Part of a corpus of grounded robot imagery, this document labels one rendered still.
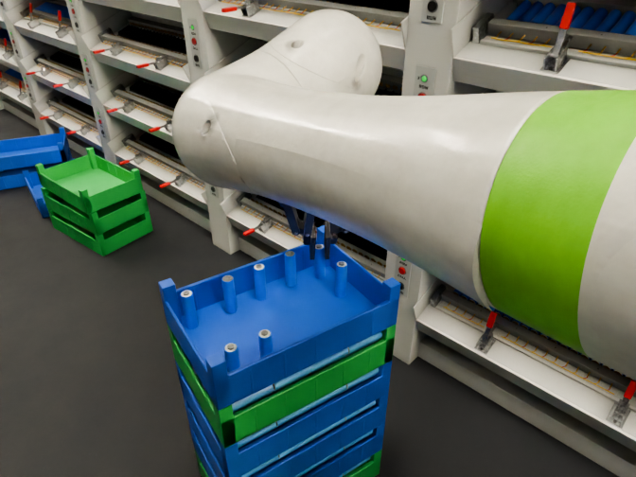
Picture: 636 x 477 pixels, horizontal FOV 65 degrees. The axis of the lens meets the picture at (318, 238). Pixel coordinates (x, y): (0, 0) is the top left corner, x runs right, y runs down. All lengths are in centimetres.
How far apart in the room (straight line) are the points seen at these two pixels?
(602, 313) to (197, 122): 33
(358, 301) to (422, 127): 59
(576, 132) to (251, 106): 24
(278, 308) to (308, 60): 45
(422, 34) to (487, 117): 71
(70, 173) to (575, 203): 186
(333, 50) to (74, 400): 105
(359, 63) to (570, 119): 31
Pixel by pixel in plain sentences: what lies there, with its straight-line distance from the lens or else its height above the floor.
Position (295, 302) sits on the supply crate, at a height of 40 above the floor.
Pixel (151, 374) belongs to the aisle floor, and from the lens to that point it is 132.
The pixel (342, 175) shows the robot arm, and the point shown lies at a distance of 29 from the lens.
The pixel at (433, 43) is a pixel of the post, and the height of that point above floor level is 75.
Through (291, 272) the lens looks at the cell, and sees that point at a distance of 84.
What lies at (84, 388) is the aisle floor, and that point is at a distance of 135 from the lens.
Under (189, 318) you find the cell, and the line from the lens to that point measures 79.
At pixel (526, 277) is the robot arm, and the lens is 22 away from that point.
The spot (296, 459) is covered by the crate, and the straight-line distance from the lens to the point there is 88.
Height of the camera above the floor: 94
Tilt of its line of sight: 33 degrees down
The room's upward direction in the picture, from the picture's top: straight up
